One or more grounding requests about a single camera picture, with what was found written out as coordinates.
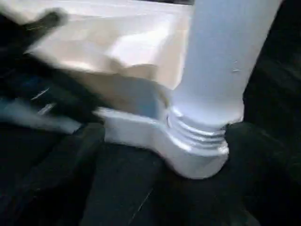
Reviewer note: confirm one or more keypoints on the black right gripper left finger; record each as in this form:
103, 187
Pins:
47, 183

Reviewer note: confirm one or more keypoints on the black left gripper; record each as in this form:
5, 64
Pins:
42, 80

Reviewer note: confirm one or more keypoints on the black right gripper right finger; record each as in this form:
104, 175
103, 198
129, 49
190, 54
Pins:
273, 179

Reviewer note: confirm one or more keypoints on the white plastic table top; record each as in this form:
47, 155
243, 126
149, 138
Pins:
117, 47

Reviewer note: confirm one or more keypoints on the white plastic table leg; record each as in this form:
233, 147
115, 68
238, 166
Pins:
221, 61

